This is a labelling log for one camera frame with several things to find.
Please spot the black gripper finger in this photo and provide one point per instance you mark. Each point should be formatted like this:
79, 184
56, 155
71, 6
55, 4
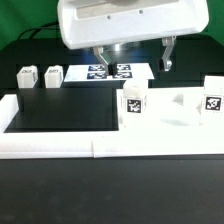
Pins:
165, 62
103, 57

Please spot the white square tabletop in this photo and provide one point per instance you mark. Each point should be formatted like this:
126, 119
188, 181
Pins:
166, 107

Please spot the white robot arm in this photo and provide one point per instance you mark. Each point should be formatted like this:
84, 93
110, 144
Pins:
96, 24

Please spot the white marker board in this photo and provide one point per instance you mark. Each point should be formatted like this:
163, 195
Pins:
96, 72

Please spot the white U-shaped obstacle fence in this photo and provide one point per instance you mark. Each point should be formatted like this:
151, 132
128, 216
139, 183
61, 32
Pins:
143, 138

